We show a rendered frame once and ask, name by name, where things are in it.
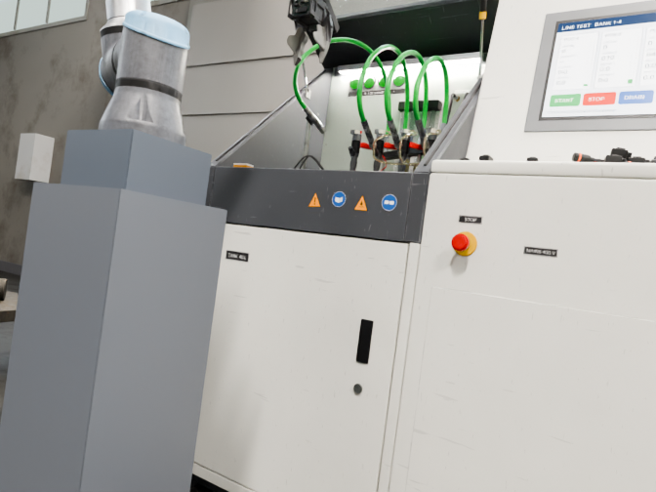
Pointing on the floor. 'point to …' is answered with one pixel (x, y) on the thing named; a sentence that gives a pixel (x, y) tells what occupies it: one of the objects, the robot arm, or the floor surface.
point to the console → (532, 305)
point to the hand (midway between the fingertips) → (309, 61)
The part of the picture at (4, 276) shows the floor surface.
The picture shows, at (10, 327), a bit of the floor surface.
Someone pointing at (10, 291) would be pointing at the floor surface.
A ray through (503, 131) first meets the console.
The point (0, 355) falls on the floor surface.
